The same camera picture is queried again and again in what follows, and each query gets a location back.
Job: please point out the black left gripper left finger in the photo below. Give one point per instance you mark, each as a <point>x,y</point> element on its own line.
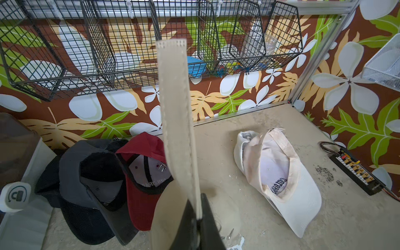
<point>187,237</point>

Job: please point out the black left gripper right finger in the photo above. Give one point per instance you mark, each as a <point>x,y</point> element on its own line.
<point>209,236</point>

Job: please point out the red baseball cap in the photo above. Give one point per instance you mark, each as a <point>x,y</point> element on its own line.
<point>147,175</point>

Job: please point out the black baseball cap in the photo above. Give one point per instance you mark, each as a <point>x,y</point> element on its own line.
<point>68,212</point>

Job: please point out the beige baseball cap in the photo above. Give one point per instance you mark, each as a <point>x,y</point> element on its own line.
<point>180,151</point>

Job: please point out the white cap under pile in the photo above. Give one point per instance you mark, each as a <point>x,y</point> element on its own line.
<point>272,166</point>

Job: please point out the white box with brown lid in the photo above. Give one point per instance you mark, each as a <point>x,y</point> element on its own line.
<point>25,216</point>

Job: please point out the black parallel charging board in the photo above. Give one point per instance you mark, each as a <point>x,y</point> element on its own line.
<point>372,182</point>

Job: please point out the black wire wall basket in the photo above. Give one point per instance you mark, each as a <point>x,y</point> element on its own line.
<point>58,49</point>

